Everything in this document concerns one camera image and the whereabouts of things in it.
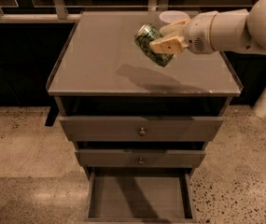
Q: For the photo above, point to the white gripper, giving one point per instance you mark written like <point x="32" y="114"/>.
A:
<point x="198" y="34"/>

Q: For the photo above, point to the green soda can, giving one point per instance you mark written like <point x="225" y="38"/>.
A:
<point x="143" y="37"/>

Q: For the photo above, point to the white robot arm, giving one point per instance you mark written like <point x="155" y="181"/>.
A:
<point x="240" y="31"/>

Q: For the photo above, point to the grey drawer cabinet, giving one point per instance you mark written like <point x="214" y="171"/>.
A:
<point x="103" y="73"/>

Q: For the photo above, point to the top grey drawer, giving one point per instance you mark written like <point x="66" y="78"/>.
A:
<point x="91" y="128"/>

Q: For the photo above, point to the grey drawer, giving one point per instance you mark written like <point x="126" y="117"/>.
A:
<point x="129" y="158"/>
<point x="133" y="197"/>
<point x="91" y="128"/>

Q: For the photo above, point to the middle grey drawer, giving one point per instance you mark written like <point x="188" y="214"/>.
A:
<point x="129" y="158"/>

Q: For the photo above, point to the bottom grey drawer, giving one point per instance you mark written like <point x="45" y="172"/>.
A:
<point x="133" y="197"/>

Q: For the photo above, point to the white ceramic bowl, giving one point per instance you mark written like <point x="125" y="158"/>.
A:
<point x="172" y="16"/>

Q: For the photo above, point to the top brass knob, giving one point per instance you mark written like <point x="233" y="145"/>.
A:
<point x="142" y="131"/>

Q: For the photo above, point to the brass knob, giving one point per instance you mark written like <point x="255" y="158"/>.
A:
<point x="141" y="161"/>
<point x="142" y="131"/>

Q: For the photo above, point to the middle brass knob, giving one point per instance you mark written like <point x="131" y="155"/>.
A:
<point x="141" y="161"/>

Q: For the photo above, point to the white metal railing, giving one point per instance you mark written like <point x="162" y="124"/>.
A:
<point x="30" y="16"/>

